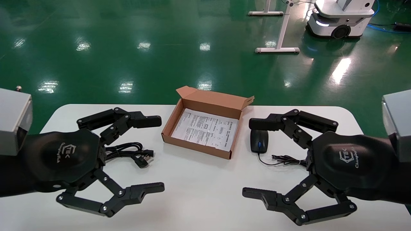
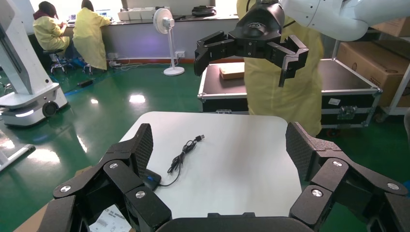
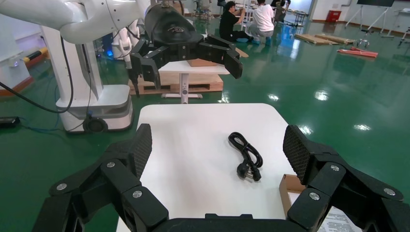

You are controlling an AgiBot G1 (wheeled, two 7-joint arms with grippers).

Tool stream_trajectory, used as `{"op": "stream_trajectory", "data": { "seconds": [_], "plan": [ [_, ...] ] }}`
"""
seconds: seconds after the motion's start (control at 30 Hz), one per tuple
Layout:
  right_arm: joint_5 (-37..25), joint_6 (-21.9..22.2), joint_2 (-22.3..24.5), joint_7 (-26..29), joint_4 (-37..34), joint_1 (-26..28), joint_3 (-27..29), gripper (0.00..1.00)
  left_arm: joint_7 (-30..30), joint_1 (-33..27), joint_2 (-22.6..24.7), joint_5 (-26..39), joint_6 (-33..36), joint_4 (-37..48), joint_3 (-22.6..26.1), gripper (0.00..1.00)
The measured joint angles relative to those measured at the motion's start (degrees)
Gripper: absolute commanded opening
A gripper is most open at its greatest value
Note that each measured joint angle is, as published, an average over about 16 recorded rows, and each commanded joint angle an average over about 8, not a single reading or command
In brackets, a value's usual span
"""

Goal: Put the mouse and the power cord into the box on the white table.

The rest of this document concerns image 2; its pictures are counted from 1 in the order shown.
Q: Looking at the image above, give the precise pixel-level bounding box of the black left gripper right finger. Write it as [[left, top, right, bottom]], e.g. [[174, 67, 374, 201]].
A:
[[285, 121, 410, 232]]

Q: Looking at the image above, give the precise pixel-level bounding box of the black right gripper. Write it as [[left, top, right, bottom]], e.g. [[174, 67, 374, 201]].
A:
[[193, 0, 310, 88]]

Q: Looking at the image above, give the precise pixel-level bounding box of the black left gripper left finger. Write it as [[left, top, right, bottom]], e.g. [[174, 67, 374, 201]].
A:
[[38, 123, 172, 232]]

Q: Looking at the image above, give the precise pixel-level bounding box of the black wired computer mouse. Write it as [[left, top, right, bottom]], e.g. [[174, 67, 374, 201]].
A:
[[142, 134, 205, 192]]

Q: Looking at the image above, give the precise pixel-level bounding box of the small flat cardboard box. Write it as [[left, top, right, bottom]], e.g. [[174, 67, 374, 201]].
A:
[[219, 62, 246, 81]]

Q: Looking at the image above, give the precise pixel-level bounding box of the white printed paper sheet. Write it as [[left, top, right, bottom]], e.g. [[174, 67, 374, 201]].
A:
[[89, 204, 132, 232]]

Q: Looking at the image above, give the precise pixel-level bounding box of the standing person in yellow coat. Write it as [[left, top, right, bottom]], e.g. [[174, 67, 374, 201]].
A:
[[236, 0, 325, 138]]

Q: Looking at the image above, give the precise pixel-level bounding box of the black bag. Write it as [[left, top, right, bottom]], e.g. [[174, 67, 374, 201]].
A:
[[191, 5, 218, 17]]

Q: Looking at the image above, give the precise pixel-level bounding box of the black aluminium flight case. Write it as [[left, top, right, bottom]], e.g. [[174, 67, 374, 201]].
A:
[[197, 58, 384, 130]]

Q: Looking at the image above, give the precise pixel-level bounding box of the white standing fan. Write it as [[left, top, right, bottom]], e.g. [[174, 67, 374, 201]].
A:
[[152, 8, 186, 77]]

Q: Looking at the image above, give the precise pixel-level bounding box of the white metal shelf rack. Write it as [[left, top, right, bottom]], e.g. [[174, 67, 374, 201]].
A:
[[331, 29, 410, 124]]

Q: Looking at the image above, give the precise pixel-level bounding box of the long grey work counter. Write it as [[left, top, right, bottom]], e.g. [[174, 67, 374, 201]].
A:
[[62, 14, 240, 62]]

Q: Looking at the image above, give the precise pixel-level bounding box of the large brown cardboard carton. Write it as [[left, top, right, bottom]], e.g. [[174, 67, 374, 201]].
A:
[[336, 41, 410, 108]]

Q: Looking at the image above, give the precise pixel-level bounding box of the white wheeled mobile robot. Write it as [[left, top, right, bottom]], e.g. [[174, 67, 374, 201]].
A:
[[0, 0, 69, 128]]

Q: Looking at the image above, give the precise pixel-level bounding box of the seated person in yellow coat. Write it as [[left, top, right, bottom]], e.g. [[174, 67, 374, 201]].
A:
[[73, 0, 112, 72]]

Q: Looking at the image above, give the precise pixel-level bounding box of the seated person yellow coat left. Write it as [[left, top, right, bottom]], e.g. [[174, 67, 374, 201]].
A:
[[32, 0, 71, 53]]

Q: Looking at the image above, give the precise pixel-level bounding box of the blue floor cable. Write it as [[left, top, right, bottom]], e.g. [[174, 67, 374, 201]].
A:
[[63, 68, 111, 97]]

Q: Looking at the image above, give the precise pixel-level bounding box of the white desk leg frame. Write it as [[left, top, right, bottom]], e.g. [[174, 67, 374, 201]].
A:
[[0, 144, 36, 173]]

